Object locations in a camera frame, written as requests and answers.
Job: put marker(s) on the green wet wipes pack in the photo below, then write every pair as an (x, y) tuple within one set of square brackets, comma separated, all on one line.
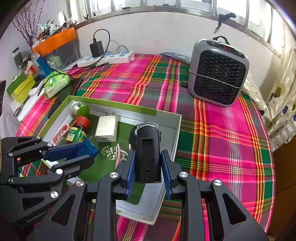
[(54, 83)]

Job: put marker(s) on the grey black space heater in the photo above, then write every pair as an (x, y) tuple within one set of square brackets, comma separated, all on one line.
[(217, 72)]

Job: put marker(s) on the black handheld device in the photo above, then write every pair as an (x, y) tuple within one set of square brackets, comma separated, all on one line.
[(145, 139)]

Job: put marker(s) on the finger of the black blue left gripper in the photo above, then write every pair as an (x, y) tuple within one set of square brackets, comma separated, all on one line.
[(24, 150)]

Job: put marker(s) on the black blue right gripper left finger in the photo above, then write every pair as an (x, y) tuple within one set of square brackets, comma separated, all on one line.
[(68, 219)]

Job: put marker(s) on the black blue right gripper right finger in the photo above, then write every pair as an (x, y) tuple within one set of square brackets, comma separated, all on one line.
[(209, 209)]

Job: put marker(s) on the orange lidded storage box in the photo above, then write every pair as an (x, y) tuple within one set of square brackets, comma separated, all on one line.
[(61, 50)]

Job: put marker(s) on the yellow green box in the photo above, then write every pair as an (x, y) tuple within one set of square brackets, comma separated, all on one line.
[(20, 87)]

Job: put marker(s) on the blue white carton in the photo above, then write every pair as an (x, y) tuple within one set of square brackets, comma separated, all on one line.
[(43, 68)]

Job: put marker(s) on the patterned white curtain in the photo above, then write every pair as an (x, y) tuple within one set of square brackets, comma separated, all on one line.
[(278, 111)]

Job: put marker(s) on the black power adapter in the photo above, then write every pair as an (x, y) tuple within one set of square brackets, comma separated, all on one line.
[(97, 49)]

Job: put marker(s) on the white green shallow box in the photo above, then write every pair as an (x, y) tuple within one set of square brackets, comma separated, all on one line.
[(145, 203)]

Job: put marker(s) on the pink white scissors handle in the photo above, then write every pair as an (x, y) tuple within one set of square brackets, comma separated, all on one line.
[(120, 155)]

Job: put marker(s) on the purple dried flower branches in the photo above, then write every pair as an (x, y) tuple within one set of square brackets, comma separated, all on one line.
[(27, 19)]

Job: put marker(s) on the white blue power strip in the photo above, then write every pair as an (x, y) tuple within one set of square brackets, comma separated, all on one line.
[(110, 58)]

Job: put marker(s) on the red capped medicine bottle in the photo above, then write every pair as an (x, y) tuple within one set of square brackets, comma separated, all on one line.
[(78, 131)]

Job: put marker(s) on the white usb charger cube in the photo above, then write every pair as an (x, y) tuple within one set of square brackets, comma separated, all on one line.
[(107, 127)]

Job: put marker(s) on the black window handle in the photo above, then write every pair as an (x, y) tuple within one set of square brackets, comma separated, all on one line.
[(223, 18)]

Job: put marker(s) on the pink plastic ring clip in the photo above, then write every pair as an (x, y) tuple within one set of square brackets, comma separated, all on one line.
[(61, 133)]

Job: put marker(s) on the pink plaid tablecloth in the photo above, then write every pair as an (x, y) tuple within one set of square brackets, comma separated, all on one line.
[(229, 144)]

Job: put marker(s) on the silver green round knob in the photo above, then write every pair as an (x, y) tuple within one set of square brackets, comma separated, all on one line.
[(77, 109)]

